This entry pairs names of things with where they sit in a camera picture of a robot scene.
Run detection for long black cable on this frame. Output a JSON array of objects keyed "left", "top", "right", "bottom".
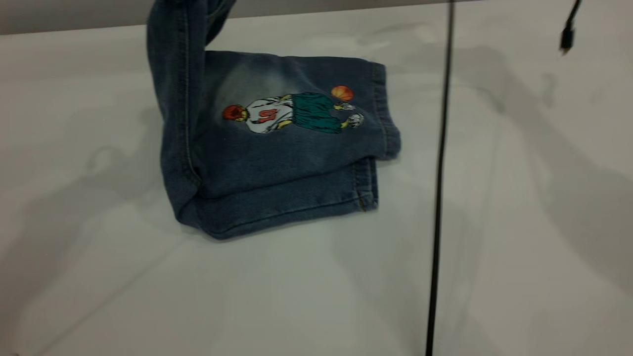
[{"left": 424, "top": 0, "right": 455, "bottom": 356}]

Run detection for black cable with plug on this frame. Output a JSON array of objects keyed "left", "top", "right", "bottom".
[{"left": 559, "top": 0, "right": 583, "bottom": 55}]

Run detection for blue denim shorts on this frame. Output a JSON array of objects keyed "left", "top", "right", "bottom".
[{"left": 146, "top": 0, "right": 402, "bottom": 241}]

